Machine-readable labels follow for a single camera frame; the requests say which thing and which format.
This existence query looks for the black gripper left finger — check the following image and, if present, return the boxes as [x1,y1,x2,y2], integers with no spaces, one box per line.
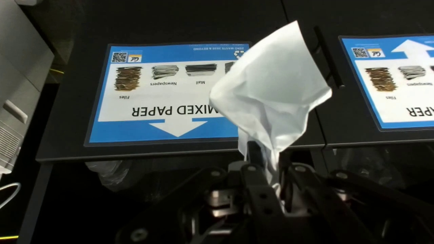
[114,160,283,244]

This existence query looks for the black lined rubbish bin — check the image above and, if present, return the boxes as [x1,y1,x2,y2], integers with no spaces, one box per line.
[331,145,434,187]
[84,154,245,194]

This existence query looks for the small white tissue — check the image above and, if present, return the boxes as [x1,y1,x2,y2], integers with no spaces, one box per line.
[209,19,334,191]

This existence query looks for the mixed paper sign arrow down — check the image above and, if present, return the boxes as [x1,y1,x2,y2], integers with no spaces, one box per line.
[338,34,434,133]

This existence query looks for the black door arrow down sign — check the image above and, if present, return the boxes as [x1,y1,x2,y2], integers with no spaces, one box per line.
[282,0,434,148]

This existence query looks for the thin white cable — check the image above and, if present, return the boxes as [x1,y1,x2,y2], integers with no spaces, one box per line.
[0,181,22,210]

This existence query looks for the mixed paper sign arrow up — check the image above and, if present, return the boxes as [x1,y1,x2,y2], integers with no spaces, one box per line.
[84,42,251,146]

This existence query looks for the large white office printer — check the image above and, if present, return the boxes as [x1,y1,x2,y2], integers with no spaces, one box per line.
[0,0,55,175]

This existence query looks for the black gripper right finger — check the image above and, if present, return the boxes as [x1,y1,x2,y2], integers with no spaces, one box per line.
[286,161,434,244]

